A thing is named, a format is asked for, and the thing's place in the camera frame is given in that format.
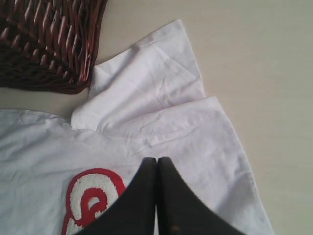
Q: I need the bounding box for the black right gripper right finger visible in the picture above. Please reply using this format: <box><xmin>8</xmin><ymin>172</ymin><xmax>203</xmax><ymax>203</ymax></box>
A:
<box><xmin>157</xmin><ymin>157</ymin><xmax>241</xmax><ymax>235</ymax></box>

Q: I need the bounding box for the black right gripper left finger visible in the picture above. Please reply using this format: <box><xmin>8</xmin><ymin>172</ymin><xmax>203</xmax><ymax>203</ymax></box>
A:
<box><xmin>78</xmin><ymin>158</ymin><xmax>157</xmax><ymax>235</ymax></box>

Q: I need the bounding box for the white t-shirt with red logo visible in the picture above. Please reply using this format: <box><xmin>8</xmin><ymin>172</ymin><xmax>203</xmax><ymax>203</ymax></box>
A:
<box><xmin>0</xmin><ymin>20</ymin><xmax>274</xmax><ymax>235</ymax></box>

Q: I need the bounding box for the dark brown wicker basket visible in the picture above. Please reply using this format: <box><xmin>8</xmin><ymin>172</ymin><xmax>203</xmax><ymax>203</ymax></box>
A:
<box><xmin>0</xmin><ymin>0</ymin><xmax>107</xmax><ymax>94</ymax></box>

